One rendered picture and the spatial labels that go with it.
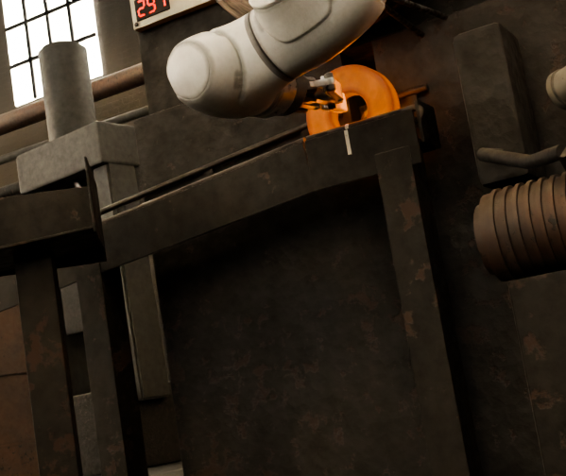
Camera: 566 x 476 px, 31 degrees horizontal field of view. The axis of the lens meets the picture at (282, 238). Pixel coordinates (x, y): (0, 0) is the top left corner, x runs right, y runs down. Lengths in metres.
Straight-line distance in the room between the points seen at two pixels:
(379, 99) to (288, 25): 0.44
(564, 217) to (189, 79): 0.50
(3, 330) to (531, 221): 3.18
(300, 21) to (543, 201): 0.39
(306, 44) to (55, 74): 6.47
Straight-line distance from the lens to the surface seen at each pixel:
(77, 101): 7.59
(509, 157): 1.44
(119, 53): 9.90
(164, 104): 2.02
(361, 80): 1.66
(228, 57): 1.25
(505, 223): 1.35
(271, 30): 1.24
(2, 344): 4.27
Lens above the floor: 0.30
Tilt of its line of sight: 9 degrees up
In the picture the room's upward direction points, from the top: 9 degrees counter-clockwise
